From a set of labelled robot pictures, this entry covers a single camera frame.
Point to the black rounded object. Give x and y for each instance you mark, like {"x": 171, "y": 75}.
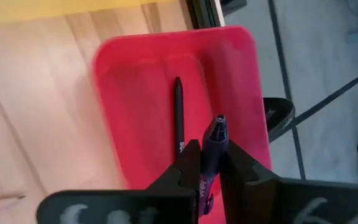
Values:
{"x": 278, "y": 115}

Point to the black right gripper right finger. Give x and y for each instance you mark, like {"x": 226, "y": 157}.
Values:
{"x": 275, "y": 202}

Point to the black aluminium table frame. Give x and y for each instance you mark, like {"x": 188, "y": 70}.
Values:
{"x": 202, "y": 12}

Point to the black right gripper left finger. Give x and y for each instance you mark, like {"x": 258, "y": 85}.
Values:
{"x": 166, "y": 205}

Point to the pink plastic bin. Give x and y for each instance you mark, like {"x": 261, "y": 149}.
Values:
{"x": 135, "y": 109}

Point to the black pen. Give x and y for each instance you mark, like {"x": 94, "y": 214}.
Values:
{"x": 179, "y": 109}

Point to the purple pen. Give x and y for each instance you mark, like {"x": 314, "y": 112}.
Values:
{"x": 214, "y": 146}

